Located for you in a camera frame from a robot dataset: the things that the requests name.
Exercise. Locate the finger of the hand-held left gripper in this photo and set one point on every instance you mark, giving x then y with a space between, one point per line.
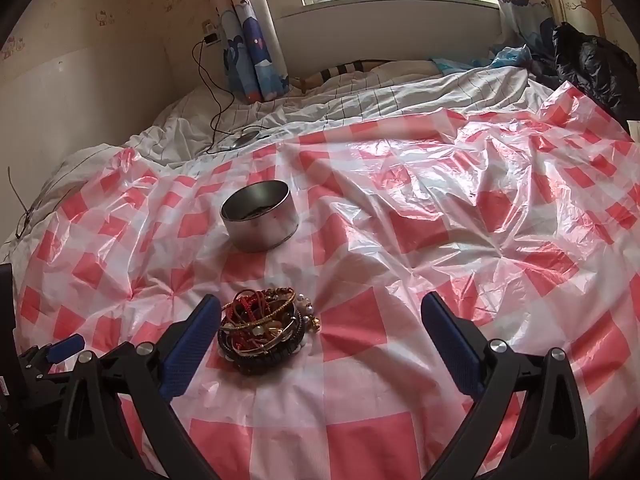
65 346

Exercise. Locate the round metal tin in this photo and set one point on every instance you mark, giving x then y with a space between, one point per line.
260 230

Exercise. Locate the red white checkered plastic sheet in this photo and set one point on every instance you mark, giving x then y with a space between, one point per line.
400 240

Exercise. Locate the black charger plug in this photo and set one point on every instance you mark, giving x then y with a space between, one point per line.
211 37

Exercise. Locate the white striped bed sheet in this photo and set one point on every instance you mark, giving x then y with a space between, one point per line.
350 100

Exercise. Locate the black puffy jacket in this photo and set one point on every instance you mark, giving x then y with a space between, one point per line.
590 65

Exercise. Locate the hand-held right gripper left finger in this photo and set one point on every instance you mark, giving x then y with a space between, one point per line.
192 345

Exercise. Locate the blue cartoon print curtain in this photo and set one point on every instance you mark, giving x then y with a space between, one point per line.
520 15
255 50

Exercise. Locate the round grey charging device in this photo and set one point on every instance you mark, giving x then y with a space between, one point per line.
245 138

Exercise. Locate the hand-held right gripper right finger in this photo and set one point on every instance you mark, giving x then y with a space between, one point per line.
450 345

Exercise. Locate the thin brown twig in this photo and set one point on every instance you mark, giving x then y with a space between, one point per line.
22 206

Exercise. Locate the striped pillow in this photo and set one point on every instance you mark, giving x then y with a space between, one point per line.
345 71

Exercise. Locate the light blue plastic bag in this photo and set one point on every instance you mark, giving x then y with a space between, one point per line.
510 55

